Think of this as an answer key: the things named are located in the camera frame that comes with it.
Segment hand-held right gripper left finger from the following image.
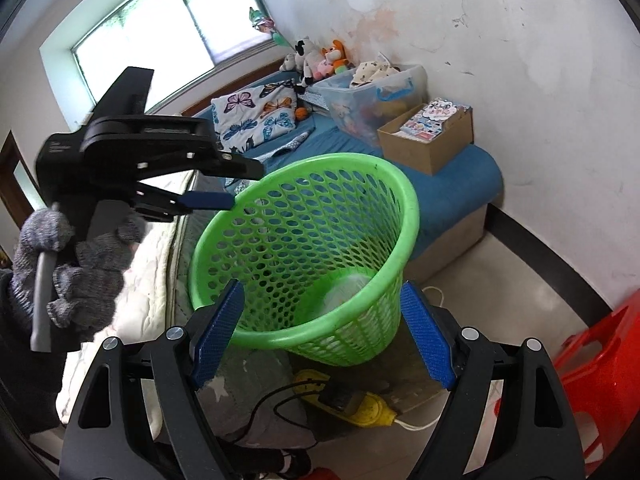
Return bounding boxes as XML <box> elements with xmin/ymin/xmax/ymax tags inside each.
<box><xmin>60</xmin><ymin>279</ymin><xmax>246</xmax><ymax>480</ymax></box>

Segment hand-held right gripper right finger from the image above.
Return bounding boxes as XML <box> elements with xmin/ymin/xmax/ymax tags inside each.
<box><xmin>400</xmin><ymin>280</ymin><xmax>586</xmax><ymax>480</ymax></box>

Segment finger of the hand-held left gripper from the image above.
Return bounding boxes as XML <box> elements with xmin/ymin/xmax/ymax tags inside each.
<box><xmin>194</xmin><ymin>149</ymin><xmax>265</xmax><ymax>182</ymax></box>
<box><xmin>134</xmin><ymin>181</ymin><xmax>237</xmax><ymax>222</ymax></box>

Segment green plastic mesh basket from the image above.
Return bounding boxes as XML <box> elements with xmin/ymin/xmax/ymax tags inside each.
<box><xmin>189</xmin><ymin>154</ymin><xmax>421</xmax><ymax>367</ymax></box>

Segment person's left forearm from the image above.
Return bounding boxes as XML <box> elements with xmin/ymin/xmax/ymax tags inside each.
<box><xmin>0</xmin><ymin>267</ymin><xmax>68</xmax><ymax>433</ymax></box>

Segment person's left hand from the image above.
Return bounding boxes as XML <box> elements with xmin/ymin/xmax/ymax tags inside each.
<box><xmin>12</xmin><ymin>207</ymin><xmax>144</xmax><ymax>343</ymax></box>

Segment large butterfly print pillow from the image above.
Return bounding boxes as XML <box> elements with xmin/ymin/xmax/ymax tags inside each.
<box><xmin>210</xmin><ymin>80</ymin><xmax>306</xmax><ymax>153</ymax></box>

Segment white patterned sock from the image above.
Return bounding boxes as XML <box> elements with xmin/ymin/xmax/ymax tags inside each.
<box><xmin>266</xmin><ymin>130</ymin><xmax>316</xmax><ymax>159</ymax></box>

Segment white and grey quilt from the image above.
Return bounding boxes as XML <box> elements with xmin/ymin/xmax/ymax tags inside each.
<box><xmin>55</xmin><ymin>170</ymin><xmax>321</xmax><ymax>448</ymax></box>

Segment white round paper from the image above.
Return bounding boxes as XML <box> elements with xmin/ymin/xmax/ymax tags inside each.
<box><xmin>320</xmin><ymin>270</ymin><xmax>373</xmax><ymax>323</ymax></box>

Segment wooden headboard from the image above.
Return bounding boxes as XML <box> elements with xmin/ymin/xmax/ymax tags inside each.
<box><xmin>179</xmin><ymin>55</ymin><xmax>288</xmax><ymax>117</ymax></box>

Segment yellow power strip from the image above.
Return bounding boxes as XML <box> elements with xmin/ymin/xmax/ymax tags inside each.
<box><xmin>292</xmin><ymin>369</ymin><xmax>401</xmax><ymax>428</ymax></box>

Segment black plug adapter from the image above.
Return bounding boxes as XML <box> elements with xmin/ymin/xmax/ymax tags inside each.
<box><xmin>317</xmin><ymin>382</ymin><xmax>367</xmax><ymax>412</ymax></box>

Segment brown door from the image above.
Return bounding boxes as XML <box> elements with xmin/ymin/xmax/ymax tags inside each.
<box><xmin>0</xmin><ymin>130</ymin><xmax>42</xmax><ymax>261</ymax></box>

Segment window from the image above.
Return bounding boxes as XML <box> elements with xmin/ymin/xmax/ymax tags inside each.
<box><xmin>40</xmin><ymin>0</ymin><xmax>283</xmax><ymax>126</ymax></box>

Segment clear plastic storage box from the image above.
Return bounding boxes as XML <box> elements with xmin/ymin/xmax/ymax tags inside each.
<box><xmin>307</xmin><ymin>62</ymin><xmax>428</xmax><ymax>148</ymax></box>

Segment black and white cow plush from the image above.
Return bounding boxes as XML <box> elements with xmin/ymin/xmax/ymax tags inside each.
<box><xmin>294</xmin><ymin>39</ymin><xmax>326</xmax><ymax>87</ymax></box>

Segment orange fox plush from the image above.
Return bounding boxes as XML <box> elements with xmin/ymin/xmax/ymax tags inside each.
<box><xmin>322</xmin><ymin>40</ymin><xmax>351</xmax><ymax>69</ymax></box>

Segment black shoe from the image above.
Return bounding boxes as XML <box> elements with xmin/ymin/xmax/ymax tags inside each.
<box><xmin>270</xmin><ymin>447</ymin><xmax>314</xmax><ymax>480</ymax></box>

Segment colourful pinwheel toy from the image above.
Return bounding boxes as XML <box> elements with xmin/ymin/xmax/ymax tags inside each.
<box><xmin>249</xmin><ymin>7</ymin><xmax>296</xmax><ymax>53</ymax></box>

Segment bed with blue sheet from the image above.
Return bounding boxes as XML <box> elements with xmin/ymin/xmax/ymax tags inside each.
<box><xmin>192</xmin><ymin>70</ymin><xmax>503</xmax><ymax>283</ymax></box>

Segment cream spotted cloth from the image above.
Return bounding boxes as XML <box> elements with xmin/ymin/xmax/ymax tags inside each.
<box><xmin>350</xmin><ymin>56</ymin><xmax>402</xmax><ymax>87</ymax></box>

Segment cardboard box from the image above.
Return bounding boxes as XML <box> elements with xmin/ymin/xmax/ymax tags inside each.
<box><xmin>376</xmin><ymin>102</ymin><xmax>475</xmax><ymax>176</ymax></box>

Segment red plastic stool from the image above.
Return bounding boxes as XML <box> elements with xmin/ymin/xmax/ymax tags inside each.
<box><xmin>550</xmin><ymin>290</ymin><xmax>640</xmax><ymax>480</ymax></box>

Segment colourful picture books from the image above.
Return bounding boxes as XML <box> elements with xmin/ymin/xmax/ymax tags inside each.
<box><xmin>400</xmin><ymin>97</ymin><xmax>472</xmax><ymax>142</ymax></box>

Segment black cable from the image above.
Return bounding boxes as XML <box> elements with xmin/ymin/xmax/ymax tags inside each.
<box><xmin>244</xmin><ymin>382</ymin><xmax>331</xmax><ymax>452</ymax></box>

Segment white cable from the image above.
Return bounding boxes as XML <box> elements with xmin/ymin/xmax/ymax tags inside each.
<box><xmin>394</xmin><ymin>416</ymin><xmax>442</xmax><ymax>434</ymax></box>

